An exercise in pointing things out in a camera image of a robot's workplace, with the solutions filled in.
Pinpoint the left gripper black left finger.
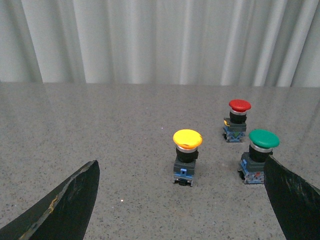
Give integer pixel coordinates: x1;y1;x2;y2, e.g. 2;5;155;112
0;160;100;240

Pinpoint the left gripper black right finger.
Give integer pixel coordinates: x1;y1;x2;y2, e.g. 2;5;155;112
264;155;320;240

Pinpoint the yellow mushroom push button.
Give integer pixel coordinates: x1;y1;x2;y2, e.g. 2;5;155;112
172;129;203;187

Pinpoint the green mushroom push button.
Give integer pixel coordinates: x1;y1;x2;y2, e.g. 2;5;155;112
238;129;280;185

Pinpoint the red mushroom push button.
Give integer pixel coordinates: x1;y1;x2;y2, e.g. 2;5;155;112
223;99;252;143

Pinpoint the white pleated curtain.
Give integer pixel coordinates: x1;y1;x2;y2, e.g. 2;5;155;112
0;0;320;87

